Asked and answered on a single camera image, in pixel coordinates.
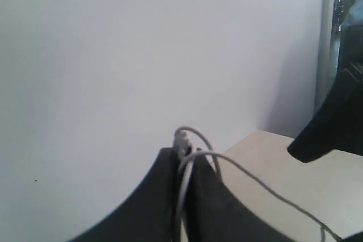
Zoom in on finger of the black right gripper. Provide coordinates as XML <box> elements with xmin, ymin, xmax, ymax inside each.
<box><xmin>287</xmin><ymin>69</ymin><xmax>362</xmax><ymax>163</ymax></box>

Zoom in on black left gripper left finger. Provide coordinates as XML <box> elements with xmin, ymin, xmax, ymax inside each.
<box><xmin>72</xmin><ymin>147</ymin><xmax>179</xmax><ymax>242</ymax></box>

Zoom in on white wired earphones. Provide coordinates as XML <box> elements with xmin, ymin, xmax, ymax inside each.
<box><xmin>173</xmin><ymin>125</ymin><xmax>347</xmax><ymax>242</ymax></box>

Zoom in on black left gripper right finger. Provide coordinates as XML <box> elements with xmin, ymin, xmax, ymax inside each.
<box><xmin>184</xmin><ymin>155</ymin><xmax>291</xmax><ymax>242</ymax></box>

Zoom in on grey door frame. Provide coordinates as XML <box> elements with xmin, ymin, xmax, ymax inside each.
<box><xmin>314</xmin><ymin>0</ymin><xmax>336</xmax><ymax>111</ymax></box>

